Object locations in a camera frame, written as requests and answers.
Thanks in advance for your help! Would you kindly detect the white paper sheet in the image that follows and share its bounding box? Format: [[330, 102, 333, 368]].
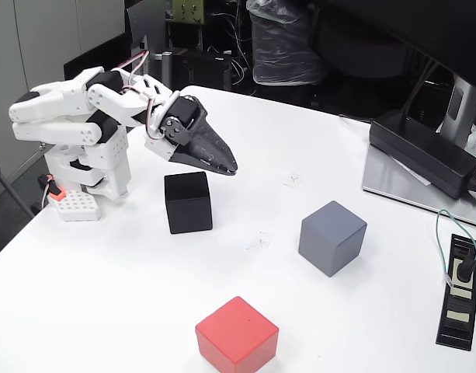
[[392, 155, 433, 187]]

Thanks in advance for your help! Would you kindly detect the red block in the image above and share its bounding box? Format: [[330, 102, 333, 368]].
[[194, 295, 280, 373]]

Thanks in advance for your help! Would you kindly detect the grey block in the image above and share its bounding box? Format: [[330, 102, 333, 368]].
[[297, 200, 368, 278]]

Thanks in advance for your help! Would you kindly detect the silver monitor base plate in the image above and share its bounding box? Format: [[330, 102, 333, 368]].
[[361, 144, 476, 229]]

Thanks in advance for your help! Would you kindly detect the orange clip with wires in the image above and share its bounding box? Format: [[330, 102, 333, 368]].
[[37, 174, 66, 201]]

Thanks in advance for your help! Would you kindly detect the black power adapter brick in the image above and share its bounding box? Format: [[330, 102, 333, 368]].
[[368, 109, 476, 200]]

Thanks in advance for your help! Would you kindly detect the silver monitor stand neck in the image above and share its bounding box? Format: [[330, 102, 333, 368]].
[[435, 73, 476, 151]]

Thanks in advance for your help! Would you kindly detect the plastic-wrapped black bin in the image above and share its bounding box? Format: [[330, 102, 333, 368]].
[[245, 0, 326, 86]]

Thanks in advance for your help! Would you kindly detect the black power plug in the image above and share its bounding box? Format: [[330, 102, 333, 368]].
[[454, 236, 476, 283]]

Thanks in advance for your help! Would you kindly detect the white perforated table clamp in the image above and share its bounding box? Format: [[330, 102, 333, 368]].
[[53, 189, 102, 223]]

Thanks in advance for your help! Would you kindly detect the thin green wire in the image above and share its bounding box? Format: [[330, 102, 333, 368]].
[[435, 208, 476, 288]]

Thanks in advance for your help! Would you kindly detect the clear tape with scribble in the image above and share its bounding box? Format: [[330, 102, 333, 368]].
[[247, 232, 275, 249]]

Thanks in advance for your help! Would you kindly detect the black computer case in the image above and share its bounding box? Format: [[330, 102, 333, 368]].
[[171, 48, 233, 92]]

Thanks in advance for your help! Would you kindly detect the black monitor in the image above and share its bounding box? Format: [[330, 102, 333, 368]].
[[311, 0, 476, 94]]

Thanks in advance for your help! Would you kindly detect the clear tape with X mark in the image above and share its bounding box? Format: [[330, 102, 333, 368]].
[[283, 173, 304, 190]]

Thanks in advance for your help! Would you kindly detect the black power strip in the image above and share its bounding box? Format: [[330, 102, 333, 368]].
[[435, 233, 476, 352]]

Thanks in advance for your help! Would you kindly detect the green circuit board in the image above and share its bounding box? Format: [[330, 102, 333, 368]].
[[172, 0, 203, 24]]

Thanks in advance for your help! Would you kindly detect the black block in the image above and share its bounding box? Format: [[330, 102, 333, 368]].
[[163, 171, 214, 235]]

